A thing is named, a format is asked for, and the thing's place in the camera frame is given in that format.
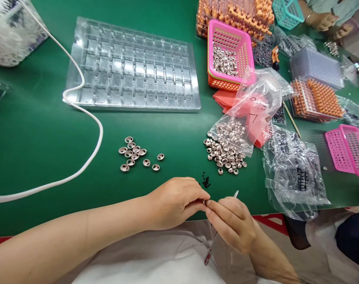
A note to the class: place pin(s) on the person's left hand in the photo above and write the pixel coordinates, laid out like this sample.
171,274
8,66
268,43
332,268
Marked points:
173,204

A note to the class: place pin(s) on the person's right hand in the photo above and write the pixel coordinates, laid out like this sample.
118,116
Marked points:
235,224

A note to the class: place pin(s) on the person's right thumb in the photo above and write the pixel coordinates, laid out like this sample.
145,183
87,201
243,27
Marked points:
214,216

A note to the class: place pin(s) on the person's right fingers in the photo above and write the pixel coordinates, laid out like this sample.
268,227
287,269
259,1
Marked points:
237,242

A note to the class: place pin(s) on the person's right index finger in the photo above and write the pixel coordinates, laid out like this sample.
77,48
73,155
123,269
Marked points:
231,202

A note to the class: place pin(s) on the person's left thumb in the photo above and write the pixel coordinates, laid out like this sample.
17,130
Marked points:
198,210

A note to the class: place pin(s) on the person's left index finger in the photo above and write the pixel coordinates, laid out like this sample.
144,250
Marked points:
197,189

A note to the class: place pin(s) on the metal tweezers with red end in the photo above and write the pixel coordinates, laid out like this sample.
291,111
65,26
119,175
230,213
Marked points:
211,251

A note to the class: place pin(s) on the pile of tiny black parts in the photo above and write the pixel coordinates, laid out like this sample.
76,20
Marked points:
205,180

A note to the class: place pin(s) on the loose pile of metal caps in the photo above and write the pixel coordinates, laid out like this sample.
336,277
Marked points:
223,158

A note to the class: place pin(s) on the person's body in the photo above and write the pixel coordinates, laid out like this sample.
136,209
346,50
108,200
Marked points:
155,257

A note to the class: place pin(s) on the clear bags with black parts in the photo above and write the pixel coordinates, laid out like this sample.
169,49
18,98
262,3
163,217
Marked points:
294,174

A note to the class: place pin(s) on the group of caps with black inserts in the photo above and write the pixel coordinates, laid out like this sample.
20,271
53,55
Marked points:
133,153

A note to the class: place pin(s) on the clear bag of metal caps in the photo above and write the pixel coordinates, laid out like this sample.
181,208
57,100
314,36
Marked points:
250,112

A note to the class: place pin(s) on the pink plastic bag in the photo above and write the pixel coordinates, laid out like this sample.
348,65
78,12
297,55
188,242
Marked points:
226,99

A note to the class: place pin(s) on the thin wooden stick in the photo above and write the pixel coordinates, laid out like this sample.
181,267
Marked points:
291,119

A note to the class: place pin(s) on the empty pink plastic basket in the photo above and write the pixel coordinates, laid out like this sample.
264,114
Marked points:
347,151

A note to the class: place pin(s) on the heap of metal caps in basket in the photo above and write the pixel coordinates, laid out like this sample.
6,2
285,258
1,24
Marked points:
225,60

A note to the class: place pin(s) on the rack of orange parts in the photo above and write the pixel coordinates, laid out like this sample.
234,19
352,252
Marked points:
316,99

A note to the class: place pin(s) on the clear plastic compartment tray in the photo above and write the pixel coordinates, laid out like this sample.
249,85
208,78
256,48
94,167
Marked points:
132,68

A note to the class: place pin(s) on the pink plastic basket on orange basket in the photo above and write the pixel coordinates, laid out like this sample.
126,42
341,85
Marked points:
245,47

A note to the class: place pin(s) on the bags of dark metal parts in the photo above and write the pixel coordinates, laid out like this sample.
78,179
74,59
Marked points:
263,51

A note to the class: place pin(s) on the translucent grey tray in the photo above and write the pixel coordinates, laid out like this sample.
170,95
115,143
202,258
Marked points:
316,66

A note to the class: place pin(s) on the stack of trays with orange parts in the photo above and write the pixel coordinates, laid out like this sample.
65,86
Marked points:
235,13

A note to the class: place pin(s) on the pile of small silver parts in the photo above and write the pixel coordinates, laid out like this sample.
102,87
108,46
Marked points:
331,47

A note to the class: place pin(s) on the teal plastic basket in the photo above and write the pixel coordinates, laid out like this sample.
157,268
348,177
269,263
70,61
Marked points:
288,11

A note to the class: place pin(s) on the white lace-pattern basket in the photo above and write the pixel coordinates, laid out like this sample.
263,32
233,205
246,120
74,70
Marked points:
12,32

